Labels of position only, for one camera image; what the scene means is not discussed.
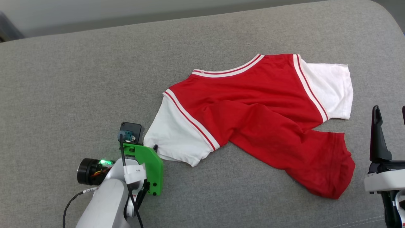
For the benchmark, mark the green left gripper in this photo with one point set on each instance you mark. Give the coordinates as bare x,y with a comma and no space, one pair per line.
155,171

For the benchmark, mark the grey fabric sofa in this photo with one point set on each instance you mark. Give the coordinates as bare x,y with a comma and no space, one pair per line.
63,95

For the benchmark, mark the white tape label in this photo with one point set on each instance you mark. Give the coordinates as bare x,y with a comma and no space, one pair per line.
136,173

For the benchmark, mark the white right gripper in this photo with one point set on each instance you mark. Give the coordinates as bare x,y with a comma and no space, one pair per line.
386,180

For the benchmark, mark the teal left camera connector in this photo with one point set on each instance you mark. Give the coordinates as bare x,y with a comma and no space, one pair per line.
128,136

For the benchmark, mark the red and white jersey shirt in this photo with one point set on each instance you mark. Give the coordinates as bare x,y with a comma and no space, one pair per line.
253,110

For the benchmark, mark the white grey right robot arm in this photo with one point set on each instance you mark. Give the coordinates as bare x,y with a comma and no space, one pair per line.
394,209

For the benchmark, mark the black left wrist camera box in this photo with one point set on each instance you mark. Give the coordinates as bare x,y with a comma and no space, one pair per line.
137,129

